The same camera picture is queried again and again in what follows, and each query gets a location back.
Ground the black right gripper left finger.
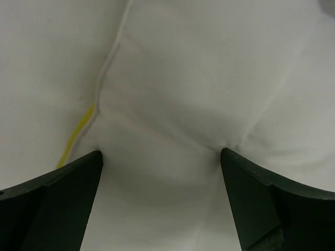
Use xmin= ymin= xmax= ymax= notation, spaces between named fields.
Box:
xmin=1 ymin=151 xmax=103 ymax=251

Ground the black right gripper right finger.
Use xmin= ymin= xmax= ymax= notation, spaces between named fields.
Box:
xmin=220 ymin=149 xmax=334 ymax=250

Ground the white pillow yellow edge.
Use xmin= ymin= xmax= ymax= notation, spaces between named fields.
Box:
xmin=1 ymin=1 xmax=334 ymax=250

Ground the grey pillowcase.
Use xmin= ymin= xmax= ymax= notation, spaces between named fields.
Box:
xmin=318 ymin=0 xmax=335 ymax=16

